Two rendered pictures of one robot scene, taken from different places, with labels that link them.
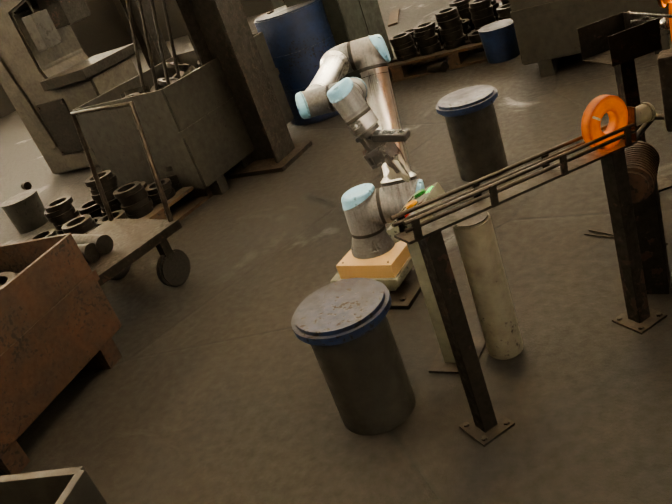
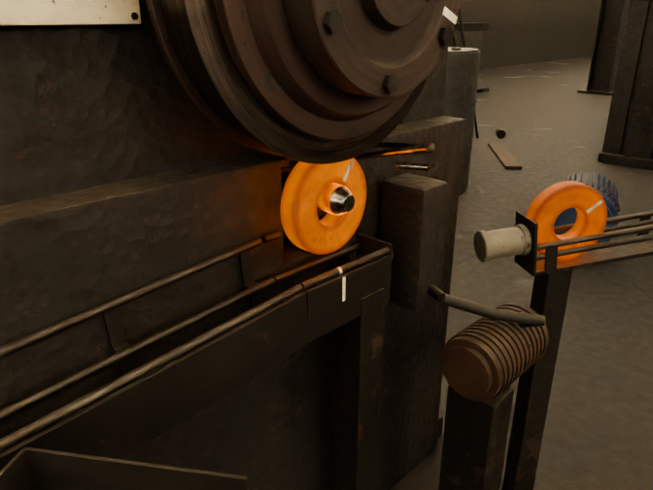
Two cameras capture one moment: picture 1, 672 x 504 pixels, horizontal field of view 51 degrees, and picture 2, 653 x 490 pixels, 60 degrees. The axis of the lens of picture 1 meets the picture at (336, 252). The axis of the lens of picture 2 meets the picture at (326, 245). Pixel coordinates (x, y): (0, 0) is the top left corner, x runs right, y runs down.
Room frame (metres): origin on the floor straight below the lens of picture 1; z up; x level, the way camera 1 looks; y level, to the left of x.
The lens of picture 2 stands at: (2.94, -1.14, 1.07)
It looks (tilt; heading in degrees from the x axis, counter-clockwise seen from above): 22 degrees down; 190
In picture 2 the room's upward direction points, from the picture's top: straight up
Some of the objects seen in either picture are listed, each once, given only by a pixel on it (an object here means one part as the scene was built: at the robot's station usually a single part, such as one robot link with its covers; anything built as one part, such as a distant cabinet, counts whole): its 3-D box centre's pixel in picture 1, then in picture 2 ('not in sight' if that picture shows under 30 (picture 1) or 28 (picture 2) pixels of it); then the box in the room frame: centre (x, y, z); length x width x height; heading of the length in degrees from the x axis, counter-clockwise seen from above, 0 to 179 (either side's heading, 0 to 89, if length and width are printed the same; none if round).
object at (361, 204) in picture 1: (363, 208); not in sight; (2.70, -0.17, 0.37); 0.17 x 0.15 x 0.18; 73
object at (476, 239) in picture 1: (489, 286); not in sight; (1.96, -0.43, 0.26); 0.12 x 0.12 x 0.52
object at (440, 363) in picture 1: (436, 282); not in sight; (2.02, -0.28, 0.31); 0.24 x 0.16 x 0.62; 145
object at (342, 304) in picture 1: (359, 358); not in sight; (1.90, 0.05, 0.21); 0.32 x 0.32 x 0.43
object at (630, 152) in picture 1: (643, 227); (484, 433); (1.96, -0.97, 0.27); 0.22 x 0.13 x 0.53; 145
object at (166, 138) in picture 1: (191, 118); not in sight; (5.36, 0.67, 0.43); 1.23 x 0.93 x 0.87; 143
